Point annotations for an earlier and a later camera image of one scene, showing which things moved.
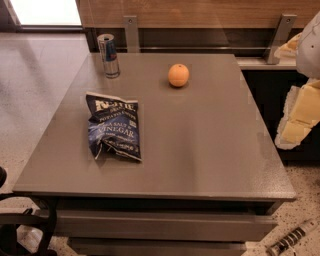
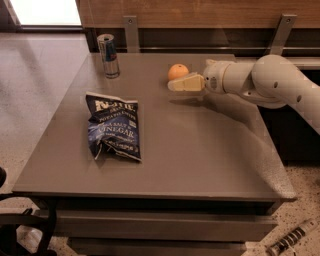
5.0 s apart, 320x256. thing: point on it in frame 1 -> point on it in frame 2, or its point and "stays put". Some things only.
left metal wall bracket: x=132 y=31 stays put
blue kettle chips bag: x=113 y=126 stays put
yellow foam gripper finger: x=301 y=112 -> x=195 y=82
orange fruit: x=178 y=75 stays put
